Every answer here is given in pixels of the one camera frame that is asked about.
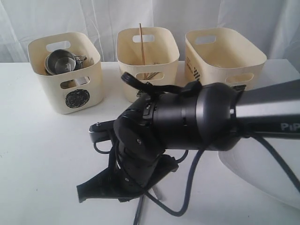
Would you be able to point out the steel mug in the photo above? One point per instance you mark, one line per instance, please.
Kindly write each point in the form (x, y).
(48, 71)
(62, 61)

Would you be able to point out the wooden chopstick crossing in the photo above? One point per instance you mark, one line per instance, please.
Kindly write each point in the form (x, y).
(150, 75)

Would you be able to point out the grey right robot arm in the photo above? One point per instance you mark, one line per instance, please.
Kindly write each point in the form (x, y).
(194, 117)

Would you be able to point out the white square ceramic plate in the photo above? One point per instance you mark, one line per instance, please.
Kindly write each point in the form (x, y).
(250, 161)

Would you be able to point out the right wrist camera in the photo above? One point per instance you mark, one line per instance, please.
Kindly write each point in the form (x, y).
(102, 131)

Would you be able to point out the wooden chopstick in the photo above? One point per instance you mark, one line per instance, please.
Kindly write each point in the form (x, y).
(141, 41)

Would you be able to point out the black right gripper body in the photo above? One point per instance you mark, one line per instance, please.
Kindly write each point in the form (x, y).
(129, 176)

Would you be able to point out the cream bin triangle mark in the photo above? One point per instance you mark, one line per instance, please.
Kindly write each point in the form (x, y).
(160, 51)

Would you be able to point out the steel knife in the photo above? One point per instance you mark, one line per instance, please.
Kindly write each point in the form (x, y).
(138, 213)

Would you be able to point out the cream bin circle mark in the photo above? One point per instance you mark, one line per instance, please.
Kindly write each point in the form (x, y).
(62, 93)

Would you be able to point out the cream bin square mark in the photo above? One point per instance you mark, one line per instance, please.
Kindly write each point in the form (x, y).
(222, 55)

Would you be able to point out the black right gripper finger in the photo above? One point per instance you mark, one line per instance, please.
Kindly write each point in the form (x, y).
(101, 186)

